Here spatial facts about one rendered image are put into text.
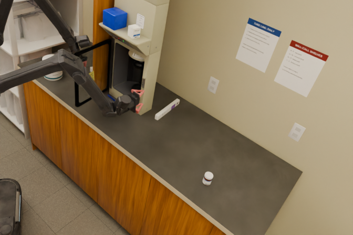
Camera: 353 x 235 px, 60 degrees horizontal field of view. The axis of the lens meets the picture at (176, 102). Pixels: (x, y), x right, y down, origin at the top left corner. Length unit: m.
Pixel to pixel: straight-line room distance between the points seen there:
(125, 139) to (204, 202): 0.62
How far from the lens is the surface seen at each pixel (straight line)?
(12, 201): 2.58
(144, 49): 1.80
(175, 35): 2.26
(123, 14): 1.87
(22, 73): 1.43
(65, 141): 2.54
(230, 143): 2.10
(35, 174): 3.02
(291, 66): 1.90
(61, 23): 1.86
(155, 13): 1.75
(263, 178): 1.98
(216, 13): 2.03
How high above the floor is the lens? 2.30
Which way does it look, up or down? 36 degrees down
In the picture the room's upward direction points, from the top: 13 degrees clockwise
